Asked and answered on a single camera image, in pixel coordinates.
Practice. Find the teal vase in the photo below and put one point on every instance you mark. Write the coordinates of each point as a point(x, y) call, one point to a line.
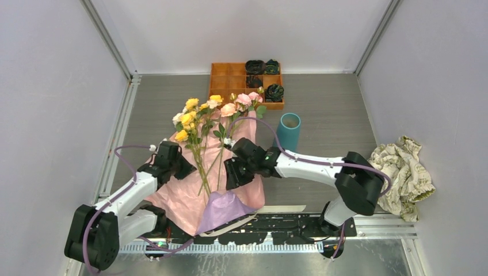
point(288, 131)

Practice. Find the cream ribbon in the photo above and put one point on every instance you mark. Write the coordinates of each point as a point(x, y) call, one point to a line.
point(267, 209)

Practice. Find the pink rose stem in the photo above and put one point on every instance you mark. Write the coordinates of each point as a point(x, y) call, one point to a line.
point(245, 103)

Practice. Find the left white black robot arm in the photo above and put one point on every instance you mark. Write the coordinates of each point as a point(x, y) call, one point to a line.
point(98, 231)

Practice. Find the dark rolled cloth middle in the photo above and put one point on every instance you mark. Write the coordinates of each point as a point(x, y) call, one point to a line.
point(254, 81)

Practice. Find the crumpled cream patterned cloth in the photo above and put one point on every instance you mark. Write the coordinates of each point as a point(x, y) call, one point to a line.
point(411, 182)

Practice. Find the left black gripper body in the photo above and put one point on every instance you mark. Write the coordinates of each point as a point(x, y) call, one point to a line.
point(180, 167)

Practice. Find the dark rolled cloth back-left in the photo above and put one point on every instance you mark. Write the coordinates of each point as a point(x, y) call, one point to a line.
point(255, 67)

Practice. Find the dark rolled cloth back-right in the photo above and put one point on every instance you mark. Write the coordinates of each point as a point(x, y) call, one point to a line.
point(272, 67)

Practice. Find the orange compartment tray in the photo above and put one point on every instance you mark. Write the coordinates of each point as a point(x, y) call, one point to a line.
point(230, 78)

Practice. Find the dark rolled cloth front-right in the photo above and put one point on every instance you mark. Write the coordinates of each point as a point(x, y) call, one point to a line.
point(274, 93)

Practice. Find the pink wrapping paper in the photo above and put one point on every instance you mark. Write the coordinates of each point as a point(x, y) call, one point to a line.
point(184, 206)

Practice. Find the aluminium front rail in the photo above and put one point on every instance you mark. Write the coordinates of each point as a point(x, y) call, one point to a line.
point(378, 227)

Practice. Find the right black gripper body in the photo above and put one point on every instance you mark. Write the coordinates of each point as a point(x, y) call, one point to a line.
point(240, 172)

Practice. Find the purple wrapping paper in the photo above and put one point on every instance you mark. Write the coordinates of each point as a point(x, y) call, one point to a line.
point(221, 209)

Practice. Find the peach rose stem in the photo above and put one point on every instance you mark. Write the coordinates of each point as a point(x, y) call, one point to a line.
point(227, 113)

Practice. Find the yellow pink flower bunch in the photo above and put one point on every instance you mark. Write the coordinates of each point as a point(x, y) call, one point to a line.
point(193, 126)

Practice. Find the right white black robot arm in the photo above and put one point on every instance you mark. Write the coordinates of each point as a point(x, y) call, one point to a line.
point(359, 185)

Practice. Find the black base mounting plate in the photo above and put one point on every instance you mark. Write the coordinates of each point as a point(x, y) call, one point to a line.
point(281, 228)

